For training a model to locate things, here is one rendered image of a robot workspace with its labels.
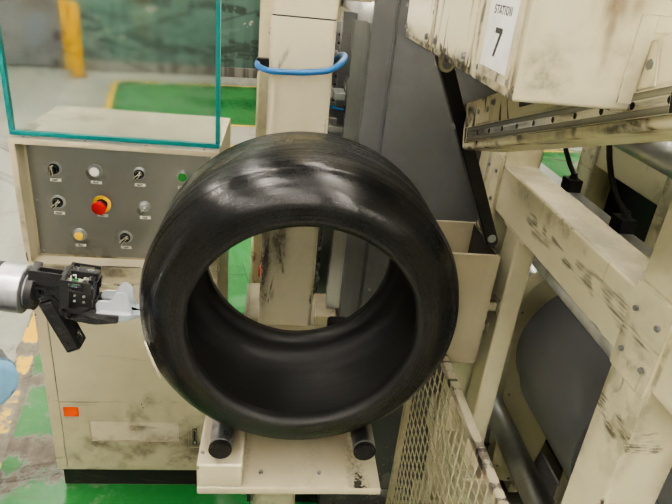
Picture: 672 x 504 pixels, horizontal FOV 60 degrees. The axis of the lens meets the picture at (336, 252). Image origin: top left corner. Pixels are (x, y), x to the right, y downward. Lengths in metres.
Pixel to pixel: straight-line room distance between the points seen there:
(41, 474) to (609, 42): 2.28
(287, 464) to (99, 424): 1.03
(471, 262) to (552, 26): 0.79
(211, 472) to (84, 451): 1.11
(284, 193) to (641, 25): 0.52
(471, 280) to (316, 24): 0.65
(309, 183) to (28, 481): 1.84
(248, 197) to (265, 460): 0.62
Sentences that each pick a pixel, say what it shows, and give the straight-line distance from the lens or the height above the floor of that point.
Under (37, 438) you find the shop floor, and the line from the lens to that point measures 2.66.
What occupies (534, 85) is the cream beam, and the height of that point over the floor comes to 1.66.
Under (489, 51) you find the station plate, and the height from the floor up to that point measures 1.68.
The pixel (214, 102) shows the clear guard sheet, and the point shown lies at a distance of 1.65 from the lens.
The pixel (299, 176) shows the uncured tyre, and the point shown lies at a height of 1.45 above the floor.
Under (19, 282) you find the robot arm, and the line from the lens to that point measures 1.17.
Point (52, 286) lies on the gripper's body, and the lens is 1.17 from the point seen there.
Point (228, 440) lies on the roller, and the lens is 1.20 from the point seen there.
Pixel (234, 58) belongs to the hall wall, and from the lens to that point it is 10.12.
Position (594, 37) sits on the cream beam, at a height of 1.71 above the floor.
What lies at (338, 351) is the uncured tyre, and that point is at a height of 0.95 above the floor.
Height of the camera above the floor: 1.75
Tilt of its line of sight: 26 degrees down
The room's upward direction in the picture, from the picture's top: 6 degrees clockwise
